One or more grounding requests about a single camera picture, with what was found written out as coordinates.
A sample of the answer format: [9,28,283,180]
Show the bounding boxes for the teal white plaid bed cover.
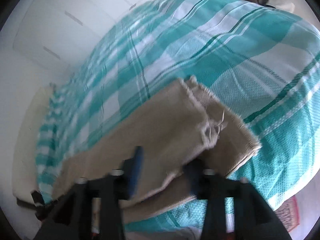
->
[35,0,319,209]

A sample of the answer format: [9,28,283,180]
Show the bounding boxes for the white wardrobe doors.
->
[13,0,151,70]

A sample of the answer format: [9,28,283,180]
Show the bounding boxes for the khaki beige pants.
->
[52,76,261,223]

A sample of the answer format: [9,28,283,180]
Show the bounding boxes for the cream padded headboard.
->
[11,84,56,206]

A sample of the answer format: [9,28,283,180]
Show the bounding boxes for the red patterned rug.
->
[275,196,300,232]

